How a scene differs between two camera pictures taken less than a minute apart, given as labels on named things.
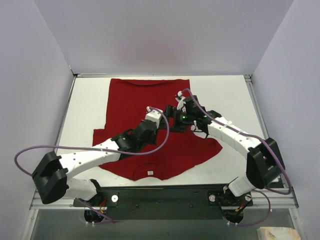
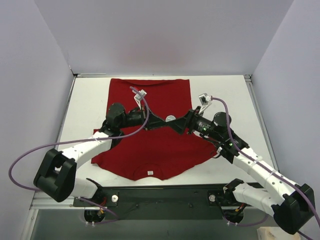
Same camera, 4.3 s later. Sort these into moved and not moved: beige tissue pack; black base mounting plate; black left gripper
Moved: black left gripper
Not moved: beige tissue pack; black base mounting plate
